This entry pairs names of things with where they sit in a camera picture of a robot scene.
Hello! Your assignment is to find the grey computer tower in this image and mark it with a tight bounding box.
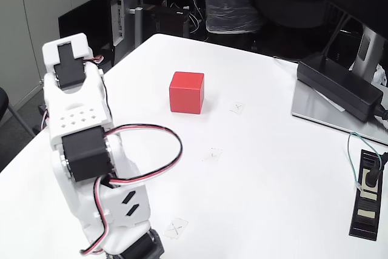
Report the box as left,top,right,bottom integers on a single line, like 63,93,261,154
105,0,140,69

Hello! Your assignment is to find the plastic-wrapped dark bin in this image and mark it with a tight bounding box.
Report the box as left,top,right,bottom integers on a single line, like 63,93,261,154
201,0,264,34

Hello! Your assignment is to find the black power plug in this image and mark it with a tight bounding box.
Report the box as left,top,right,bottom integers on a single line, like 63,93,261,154
362,151,388,189

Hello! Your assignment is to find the black flat panel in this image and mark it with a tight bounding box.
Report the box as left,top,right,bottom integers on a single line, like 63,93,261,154
58,0,112,69

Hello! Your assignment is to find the red cube block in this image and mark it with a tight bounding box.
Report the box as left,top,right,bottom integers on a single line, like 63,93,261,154
168,72,206,115

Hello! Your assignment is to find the thin green wire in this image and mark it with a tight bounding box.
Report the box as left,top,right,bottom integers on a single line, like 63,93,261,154
347,131,383,193

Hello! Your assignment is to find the black equipment box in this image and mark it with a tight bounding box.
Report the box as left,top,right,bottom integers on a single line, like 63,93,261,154
150,5,192,38

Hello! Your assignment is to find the silver monitor stand column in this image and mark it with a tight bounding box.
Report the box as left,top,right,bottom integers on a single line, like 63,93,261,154
348,25,388,84

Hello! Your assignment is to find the silver monitor stand base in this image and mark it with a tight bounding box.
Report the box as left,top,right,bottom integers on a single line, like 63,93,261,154
291,78,388,146

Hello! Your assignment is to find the black power outlet strip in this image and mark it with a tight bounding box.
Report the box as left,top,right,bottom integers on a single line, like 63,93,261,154
348,149,388,241

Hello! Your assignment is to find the black power adapter brick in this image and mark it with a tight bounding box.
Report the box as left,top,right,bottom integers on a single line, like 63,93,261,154
296,52,384,123

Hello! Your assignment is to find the crumpled white plastic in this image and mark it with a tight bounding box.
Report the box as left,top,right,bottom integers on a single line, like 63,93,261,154
371,63,388,87

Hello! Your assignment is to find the black adapter cable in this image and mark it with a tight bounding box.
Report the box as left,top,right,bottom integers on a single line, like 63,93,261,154
372,104,388,122

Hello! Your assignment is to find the silver metal post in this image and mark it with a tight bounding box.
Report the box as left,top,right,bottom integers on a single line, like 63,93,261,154
129,6,144,51

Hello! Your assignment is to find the black chair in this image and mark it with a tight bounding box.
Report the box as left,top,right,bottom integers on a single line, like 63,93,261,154
0,87,37,138

